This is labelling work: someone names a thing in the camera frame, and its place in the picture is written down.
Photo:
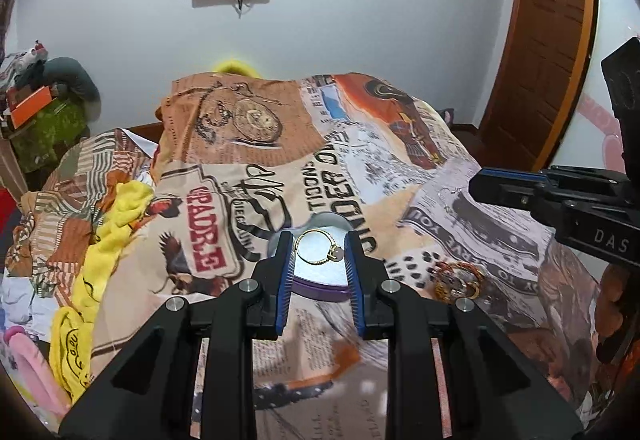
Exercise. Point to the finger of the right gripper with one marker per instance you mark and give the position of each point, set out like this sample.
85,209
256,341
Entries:
503,176
503,195

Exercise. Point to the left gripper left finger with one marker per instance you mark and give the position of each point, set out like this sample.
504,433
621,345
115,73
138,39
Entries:
147,390

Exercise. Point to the grey stuffed cushion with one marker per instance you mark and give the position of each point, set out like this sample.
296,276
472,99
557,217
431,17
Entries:
59,70

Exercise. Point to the yellow plastic hoop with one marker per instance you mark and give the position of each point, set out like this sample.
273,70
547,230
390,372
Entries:
234,66

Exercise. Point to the dark purple bag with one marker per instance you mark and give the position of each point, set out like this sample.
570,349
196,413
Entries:
447,115

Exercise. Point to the green patterned bag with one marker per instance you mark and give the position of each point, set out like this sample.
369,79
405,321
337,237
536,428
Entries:
47,136

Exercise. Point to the orange box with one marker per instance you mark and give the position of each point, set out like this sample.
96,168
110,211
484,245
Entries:
30,106

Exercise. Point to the red box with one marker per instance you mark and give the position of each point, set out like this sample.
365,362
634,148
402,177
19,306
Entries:
10,216

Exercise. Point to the brown wooden door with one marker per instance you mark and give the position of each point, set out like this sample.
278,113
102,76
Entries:
543,67

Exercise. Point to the purple heart-shaped jewelry box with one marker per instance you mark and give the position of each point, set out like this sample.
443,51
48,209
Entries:
318,251

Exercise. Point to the printed patchwork bed blanket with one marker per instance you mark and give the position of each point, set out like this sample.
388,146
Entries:
242,159

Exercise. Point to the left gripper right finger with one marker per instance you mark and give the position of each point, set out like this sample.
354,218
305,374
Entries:
448,354

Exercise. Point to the yellow cloth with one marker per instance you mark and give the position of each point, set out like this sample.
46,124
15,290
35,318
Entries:
72,325

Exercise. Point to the pink cloth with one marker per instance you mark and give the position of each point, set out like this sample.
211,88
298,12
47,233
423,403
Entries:
36,372

